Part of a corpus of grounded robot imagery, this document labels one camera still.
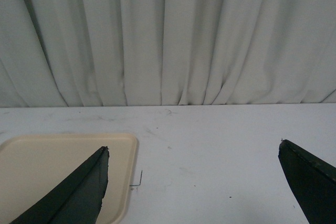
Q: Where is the white curtain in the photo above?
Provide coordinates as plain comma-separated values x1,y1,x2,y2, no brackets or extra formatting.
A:
1,0,335,108

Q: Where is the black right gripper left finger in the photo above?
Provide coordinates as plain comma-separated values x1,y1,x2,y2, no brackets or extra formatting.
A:
12,146,109,223

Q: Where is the beige square plate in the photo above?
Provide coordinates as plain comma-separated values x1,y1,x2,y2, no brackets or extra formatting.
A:
1,133,138,223

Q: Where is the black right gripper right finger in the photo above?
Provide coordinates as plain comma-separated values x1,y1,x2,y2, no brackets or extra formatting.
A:
278,140,335,223

